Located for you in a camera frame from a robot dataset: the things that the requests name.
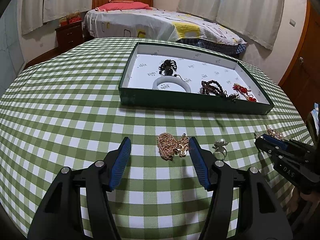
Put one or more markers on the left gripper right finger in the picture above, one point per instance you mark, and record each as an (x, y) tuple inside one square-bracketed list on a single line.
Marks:
[(260, 215)]

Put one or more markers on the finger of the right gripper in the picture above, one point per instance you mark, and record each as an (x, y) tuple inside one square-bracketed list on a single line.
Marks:
[(274, 151), (274, 141)]

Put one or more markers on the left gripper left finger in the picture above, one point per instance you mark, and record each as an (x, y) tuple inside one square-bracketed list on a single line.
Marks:
[(59, 213)]

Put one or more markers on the crystal cluster brooch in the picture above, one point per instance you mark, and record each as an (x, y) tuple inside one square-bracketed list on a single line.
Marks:
[(275, 134)]

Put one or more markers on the red tassel gold charm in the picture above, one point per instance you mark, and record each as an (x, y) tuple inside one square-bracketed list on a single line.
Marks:
[(242, 90)]

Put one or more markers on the white jade bangle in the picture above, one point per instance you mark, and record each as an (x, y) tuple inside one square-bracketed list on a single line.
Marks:
[(171, 83)]

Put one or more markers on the silver leaf brooch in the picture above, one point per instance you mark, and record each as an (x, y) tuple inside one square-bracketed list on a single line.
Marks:
[(257, 134)]

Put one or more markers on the small red knot charm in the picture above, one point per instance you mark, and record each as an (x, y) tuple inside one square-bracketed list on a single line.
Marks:
[(251, 98)]

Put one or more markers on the person's hand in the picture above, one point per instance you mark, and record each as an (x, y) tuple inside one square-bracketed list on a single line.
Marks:
[(313, 197)]

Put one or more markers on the colourful folded cloth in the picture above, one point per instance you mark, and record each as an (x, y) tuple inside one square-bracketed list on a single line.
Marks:
[(315, 116)]

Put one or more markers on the brown wooden door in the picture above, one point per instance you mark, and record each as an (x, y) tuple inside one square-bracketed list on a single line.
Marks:
[(301, 79)]

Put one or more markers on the green white checkered tablecloth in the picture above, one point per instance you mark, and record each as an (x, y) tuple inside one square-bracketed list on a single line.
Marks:
[(67, 112)]

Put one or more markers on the right window curtains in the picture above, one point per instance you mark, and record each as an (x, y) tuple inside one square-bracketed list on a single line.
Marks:
[(258, 20)]

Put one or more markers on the window curtains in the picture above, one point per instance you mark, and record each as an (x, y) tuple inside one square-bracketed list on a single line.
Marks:
[(258, 20), (37, 12)]

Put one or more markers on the green shallow box tray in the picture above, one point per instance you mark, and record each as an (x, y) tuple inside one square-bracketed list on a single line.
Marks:
[(210, 76)]

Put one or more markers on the glass wardrobe door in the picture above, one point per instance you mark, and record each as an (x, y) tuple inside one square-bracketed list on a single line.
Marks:
[(11, 57)]

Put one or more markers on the bed with patterned sheet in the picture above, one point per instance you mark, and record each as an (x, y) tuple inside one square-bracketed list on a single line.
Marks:
[(166, 26)]

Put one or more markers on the dark wooden nightstand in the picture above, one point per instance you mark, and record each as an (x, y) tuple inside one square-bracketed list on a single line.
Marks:
[(69, 36)]

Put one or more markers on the red boxes on nightstand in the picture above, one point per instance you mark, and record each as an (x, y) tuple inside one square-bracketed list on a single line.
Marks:
[(69, 19)]

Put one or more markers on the pink pillow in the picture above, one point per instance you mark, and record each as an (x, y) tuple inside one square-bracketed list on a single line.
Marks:
[(123, 6)]

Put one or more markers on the left window curtains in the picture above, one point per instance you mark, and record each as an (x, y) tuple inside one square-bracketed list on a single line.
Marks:
[(37, 12)]

